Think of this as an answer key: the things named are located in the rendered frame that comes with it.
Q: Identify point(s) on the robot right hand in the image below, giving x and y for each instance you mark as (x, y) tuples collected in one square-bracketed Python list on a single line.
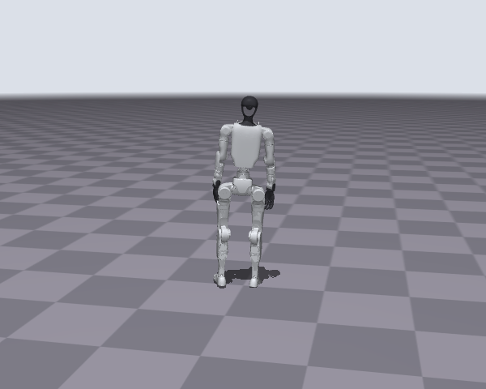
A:
[(269, 195)]

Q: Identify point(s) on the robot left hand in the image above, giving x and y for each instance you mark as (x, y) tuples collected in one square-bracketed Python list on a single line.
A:
[(215, 190)]

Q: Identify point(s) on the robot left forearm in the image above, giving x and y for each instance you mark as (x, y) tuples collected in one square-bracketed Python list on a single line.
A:
[(219, 168)]

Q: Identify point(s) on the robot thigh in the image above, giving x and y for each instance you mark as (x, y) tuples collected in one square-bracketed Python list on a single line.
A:
[(223, 206), (258, 205)]

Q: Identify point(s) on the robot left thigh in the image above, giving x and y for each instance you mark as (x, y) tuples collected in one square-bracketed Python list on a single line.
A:
[(223, 206)]

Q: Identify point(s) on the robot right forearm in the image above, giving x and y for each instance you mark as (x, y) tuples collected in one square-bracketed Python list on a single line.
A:
[(270, 172)]

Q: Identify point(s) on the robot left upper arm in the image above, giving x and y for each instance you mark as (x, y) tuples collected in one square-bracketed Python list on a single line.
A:
[(223, 140)]

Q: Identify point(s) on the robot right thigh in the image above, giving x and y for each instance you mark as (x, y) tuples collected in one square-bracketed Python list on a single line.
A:
[(258, 205)]

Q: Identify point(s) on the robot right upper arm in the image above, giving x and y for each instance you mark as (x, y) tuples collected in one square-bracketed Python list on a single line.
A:
[(267, 134)]

